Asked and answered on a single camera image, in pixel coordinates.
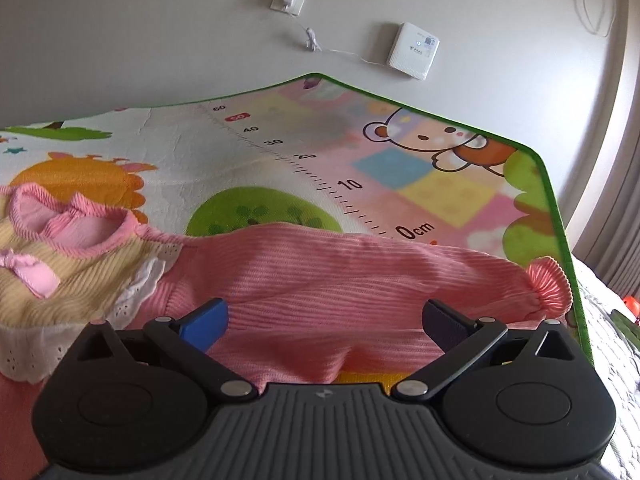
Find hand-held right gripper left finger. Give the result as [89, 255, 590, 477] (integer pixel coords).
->
[75, 298, 254, 402]

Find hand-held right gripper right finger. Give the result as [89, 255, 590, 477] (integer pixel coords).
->
[391, 299, 584, 402]

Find pink ribbed child's dress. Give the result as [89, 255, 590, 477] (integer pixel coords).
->
[0, 182, 574, 480]

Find white quilted bedspread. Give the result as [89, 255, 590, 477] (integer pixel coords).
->
[570, 255, 640, 480]

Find colourful cartoon play mat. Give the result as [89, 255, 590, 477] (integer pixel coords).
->
[0, 72, 596, 393]

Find white window frame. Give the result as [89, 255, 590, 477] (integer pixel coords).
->
[555, 0, 640, 296]

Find white wall-mounted box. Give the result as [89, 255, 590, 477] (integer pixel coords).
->
[387, 22, 442, 81]

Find thin white cable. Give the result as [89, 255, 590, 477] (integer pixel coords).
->
[286, 9, 392, 67]

